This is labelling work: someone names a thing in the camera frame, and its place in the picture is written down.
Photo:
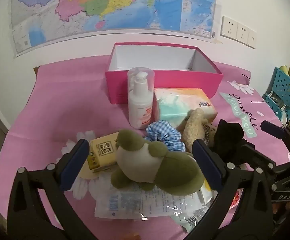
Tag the blue plastic rack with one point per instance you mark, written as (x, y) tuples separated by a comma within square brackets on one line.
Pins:
[(282, 82)]

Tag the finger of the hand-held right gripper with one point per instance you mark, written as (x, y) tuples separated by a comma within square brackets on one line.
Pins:
[(259, 158), (272, 128)]

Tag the white wall socket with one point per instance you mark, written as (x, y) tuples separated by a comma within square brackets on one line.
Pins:
[(229, 27), (242, 33)]

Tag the beige plush toy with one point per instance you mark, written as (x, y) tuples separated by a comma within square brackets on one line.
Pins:
[(195, 127)]

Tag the pink cardboard box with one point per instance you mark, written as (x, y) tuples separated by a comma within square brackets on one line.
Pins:
[(185, 80)]

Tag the white lotion pump bottle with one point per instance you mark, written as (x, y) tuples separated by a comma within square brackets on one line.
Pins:
[(140, 105)]

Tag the yellow tissue pack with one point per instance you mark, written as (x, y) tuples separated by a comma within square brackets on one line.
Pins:
[(100, 152)]

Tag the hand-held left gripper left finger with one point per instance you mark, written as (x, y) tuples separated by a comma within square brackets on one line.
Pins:
[(73, 165)]

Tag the wall map poster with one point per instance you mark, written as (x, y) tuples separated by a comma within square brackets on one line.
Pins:
[(110, 2)]

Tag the blue gingham scrunchie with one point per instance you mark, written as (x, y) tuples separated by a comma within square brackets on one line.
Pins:
[(163, 132)]

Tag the pink printed tablecloth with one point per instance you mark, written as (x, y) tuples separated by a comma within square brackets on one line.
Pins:
[(60, 100)]

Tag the pastel tissue pack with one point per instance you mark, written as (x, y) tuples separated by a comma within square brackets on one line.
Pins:
[(175, 107)]

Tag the green frog plush toy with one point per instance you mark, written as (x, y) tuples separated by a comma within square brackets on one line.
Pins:
[(175, 170)]

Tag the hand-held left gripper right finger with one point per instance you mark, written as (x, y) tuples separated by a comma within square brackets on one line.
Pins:
[(207, 166)]

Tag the large white plastic packet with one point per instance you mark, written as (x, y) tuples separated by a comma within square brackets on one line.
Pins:
[(135, 202)]

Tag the small clear plastic packet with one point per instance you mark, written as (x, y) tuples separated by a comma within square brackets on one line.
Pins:
[(192, 220)]

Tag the black scrunchie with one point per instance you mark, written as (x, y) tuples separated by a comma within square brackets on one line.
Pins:
[(228, 136)]

